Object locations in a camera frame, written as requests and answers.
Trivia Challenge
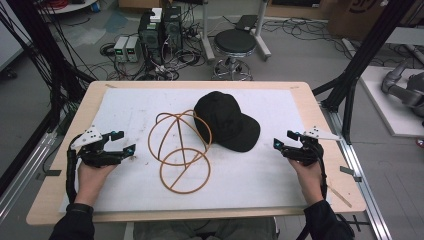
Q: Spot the black round stool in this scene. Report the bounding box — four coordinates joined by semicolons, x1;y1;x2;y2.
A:
211;28;258;82

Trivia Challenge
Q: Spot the white platform board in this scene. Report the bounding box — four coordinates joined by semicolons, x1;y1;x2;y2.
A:
359;65;424;138

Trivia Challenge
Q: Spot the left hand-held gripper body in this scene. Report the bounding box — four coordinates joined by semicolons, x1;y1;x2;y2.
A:
69;125;124;168

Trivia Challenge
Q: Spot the light wooden table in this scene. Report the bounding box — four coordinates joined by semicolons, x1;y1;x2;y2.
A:
25;80;367;227

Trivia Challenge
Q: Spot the person's right hand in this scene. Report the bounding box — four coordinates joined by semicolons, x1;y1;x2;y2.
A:
287;157;326;206

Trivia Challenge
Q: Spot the black laptop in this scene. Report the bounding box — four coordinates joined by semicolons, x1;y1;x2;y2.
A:
234;14;259;32

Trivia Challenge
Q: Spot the brown wire cap stand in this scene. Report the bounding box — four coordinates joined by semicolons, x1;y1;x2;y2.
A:
147;109;213;195

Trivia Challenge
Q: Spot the person's left hand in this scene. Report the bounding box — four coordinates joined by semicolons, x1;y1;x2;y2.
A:
75;161;118;206

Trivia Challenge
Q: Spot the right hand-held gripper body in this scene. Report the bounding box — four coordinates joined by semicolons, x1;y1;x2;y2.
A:
281;125;342;167

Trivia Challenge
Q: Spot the black baseball cap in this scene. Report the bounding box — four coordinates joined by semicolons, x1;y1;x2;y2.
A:
193;90;262;154

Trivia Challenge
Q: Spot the black metal frame post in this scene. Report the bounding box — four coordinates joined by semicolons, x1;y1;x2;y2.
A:
0;0;96;198
312;0;419;145

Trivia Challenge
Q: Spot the small white box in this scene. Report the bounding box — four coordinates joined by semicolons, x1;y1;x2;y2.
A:
149;7;164;24

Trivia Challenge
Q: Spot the grey bench power supply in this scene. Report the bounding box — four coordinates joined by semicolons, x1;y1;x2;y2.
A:
113;35;130;63
125;35;143;63

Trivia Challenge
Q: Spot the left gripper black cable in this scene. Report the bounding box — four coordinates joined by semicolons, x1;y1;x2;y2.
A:
65;133;85;204

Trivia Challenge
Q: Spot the brown cardboard box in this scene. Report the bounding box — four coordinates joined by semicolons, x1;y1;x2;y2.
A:
327;0;389;42

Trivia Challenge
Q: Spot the white stand frame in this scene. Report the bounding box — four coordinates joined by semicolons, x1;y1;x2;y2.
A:
199;0;273;63

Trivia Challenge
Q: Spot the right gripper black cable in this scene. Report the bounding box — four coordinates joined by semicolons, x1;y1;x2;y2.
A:
317;143;330;202

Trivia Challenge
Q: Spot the white foam mat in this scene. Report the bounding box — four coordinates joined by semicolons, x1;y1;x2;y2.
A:
58;87;332;214

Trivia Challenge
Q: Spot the aluminium rail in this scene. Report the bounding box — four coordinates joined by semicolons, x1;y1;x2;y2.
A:
320;102;394;240
0;130;58;223

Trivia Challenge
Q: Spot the black computer tower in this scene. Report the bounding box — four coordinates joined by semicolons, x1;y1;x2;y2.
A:
162;5;184;52
137;11;165;66

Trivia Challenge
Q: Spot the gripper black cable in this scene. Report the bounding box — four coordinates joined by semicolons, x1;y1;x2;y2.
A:
317;143;330;202
65;133;85;204

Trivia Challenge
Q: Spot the thin wooden stick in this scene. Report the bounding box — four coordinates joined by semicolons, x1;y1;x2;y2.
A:
327;184;353;209

